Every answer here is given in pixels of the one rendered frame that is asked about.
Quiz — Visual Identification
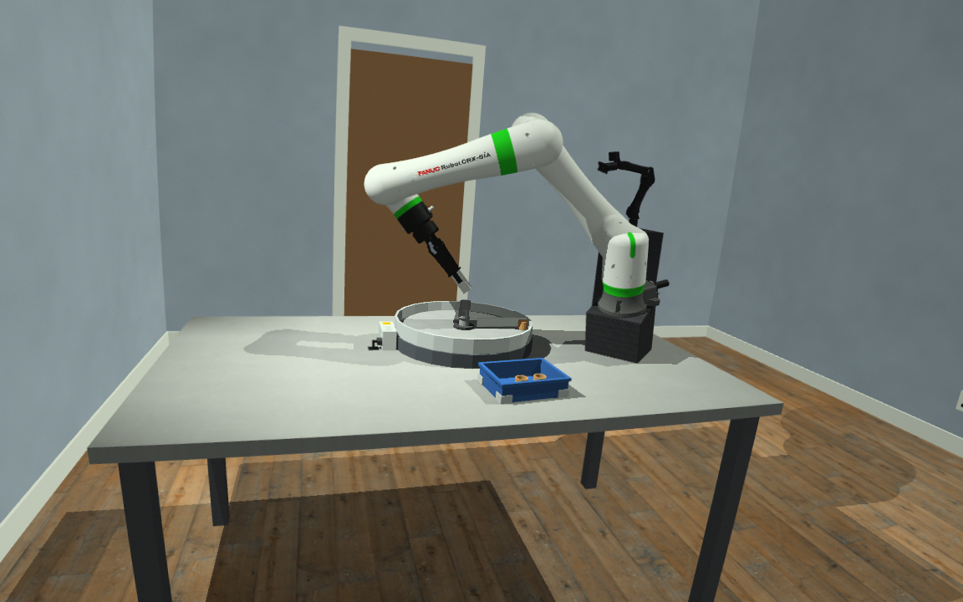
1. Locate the blue plastic crate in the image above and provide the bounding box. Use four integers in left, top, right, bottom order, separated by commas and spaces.
477, 358, 572, 404

